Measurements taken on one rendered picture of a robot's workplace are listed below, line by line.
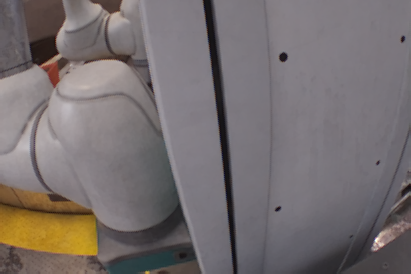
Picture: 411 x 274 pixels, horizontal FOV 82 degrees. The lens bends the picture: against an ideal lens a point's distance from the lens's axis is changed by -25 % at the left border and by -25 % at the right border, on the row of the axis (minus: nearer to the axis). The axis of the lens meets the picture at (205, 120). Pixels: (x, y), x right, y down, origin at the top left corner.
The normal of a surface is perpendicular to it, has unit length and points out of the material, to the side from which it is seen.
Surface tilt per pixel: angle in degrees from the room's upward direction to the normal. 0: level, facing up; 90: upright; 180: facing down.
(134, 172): 87
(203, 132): 90
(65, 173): 84
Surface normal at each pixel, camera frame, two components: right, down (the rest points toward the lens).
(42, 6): 0.01, 0.53
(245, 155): 0.28, 0.48
